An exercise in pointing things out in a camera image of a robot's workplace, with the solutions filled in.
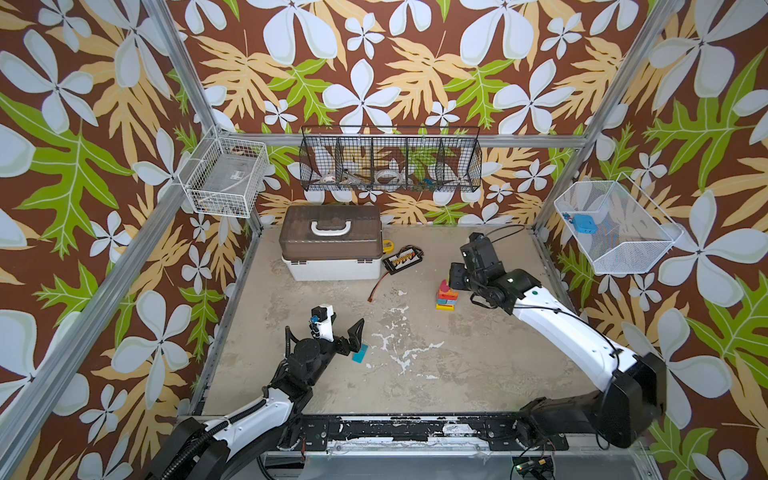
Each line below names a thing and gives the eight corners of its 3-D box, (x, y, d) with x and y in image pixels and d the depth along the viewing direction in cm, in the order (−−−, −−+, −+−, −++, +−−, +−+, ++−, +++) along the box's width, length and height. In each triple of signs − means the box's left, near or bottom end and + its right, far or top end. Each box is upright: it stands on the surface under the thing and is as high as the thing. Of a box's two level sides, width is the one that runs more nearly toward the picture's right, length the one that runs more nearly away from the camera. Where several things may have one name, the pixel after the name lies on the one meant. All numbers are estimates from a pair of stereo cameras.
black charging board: (394, 277, 108) (394, 274, 106) (380, 262, 112) (380, 259, 110) (424, 259, 113) (425, 255, 111) (410, 245, 117) (411, 241, 115)
